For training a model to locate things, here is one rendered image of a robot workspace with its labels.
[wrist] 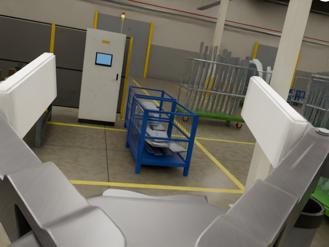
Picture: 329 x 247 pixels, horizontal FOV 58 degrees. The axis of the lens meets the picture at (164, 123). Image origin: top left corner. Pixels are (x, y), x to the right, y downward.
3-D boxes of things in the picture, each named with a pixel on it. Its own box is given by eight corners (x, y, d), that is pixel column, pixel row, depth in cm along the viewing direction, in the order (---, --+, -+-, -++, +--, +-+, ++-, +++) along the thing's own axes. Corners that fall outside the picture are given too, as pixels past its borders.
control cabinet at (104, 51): (77, 123, 641) (89, 4, 588) (79, 117, 692) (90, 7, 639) (114, 127, 661) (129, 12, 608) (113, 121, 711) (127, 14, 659)
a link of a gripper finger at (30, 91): (13, 151, 14) (-3, 149, 14) (57, 96, 20) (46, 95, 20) (7, 91, 13) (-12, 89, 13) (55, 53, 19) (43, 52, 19)
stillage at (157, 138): (125, 146, 538) (132, 94, 518) (167, 150, 560) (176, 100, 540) (135, 173, 426) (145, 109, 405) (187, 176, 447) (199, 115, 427)
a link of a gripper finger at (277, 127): (293, 120, 14) (309, 122, 14) (250, 75, 20) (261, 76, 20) (275, 173, 15) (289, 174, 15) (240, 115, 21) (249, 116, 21)
